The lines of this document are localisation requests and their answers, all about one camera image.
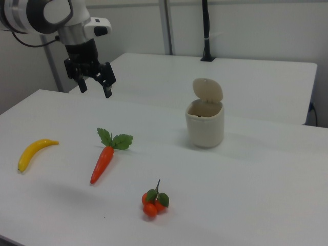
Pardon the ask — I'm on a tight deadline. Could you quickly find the toy tangerine bunch with leaves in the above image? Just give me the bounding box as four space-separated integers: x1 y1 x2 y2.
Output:
141 179 170 218

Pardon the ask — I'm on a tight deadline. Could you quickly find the grey aluminium partition post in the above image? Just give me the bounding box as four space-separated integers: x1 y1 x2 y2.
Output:
158 0 175 56
40 34 64 93

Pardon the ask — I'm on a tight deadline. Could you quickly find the beige garbage bin with lid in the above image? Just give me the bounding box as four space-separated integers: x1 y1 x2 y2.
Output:
185 78 225 149

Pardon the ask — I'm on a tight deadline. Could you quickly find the orange plastic carrot with leaves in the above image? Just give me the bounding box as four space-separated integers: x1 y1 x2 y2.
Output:
90 127 134 185

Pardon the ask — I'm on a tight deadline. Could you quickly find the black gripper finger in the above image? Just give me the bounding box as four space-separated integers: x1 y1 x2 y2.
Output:
102 84 114 99
77 76 89 94

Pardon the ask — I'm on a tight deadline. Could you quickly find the white side table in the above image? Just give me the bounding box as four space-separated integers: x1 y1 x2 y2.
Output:
68 53 318 126

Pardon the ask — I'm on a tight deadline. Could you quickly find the black camera pole with base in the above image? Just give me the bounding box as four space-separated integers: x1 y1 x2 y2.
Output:
200 0 216 63

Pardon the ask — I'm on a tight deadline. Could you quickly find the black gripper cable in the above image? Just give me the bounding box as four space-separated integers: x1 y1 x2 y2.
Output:
11 30 61 48

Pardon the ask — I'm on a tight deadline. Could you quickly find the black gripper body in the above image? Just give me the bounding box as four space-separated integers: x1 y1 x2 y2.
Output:
64 38 117 87

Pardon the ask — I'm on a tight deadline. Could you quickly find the yellow plastic banana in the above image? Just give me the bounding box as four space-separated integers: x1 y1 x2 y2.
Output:
17 138 59 173

